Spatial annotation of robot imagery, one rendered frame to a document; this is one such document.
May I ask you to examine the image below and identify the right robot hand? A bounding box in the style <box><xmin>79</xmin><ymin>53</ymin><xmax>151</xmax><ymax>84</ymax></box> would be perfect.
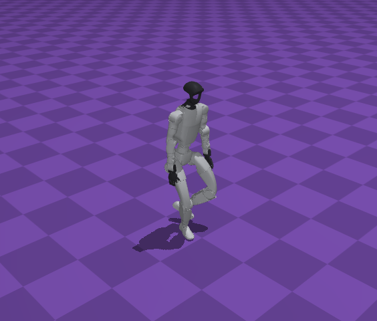
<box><xmin>168</xmin><ymin>165</ymin><xmax>180</xmax><ymax>186</ymax></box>

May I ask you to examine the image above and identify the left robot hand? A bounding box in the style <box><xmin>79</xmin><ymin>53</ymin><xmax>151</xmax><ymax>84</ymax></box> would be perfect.
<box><xmin>203</xmin><ymin>149</ymin><xmax>213</xmax><ymax>169</ymax></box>

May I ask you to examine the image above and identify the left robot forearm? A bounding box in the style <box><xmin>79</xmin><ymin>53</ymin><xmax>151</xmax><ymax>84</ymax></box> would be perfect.
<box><xmin>201</xmin><ymin>130</ymin><xmax>210</xmax><ymax>154</ymax></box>

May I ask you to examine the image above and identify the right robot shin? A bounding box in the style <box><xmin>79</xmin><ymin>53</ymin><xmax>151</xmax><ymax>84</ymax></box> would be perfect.
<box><xmin>179</xmin><ymin>201</ymin><xmax>192</xmax><ymax>228</ymax></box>

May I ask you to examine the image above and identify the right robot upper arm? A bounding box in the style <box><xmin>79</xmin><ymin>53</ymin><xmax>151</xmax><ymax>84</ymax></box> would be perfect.
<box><xmin>166</xmin><ymin>110</ymin><xmax>183</xmax><ymax>146</ymax></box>

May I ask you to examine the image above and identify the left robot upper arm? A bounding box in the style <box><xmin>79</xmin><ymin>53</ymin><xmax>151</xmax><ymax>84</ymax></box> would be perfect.
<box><xmin>198</xmin><ymin>103</ymin><xmax>210</xmax><ymax>135</ymax></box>

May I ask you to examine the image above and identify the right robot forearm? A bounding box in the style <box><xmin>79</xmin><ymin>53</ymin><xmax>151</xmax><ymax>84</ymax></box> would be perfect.
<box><xmin>166</xmin><ymin>140</ymin><xmax>176</xmax><ymax>171</ymax></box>

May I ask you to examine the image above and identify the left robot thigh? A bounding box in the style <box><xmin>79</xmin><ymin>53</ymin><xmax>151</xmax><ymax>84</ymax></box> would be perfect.
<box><xmin>188</xmin><ymin>151</ymin><xmax>217</xmax><ymax>199</ymax></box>

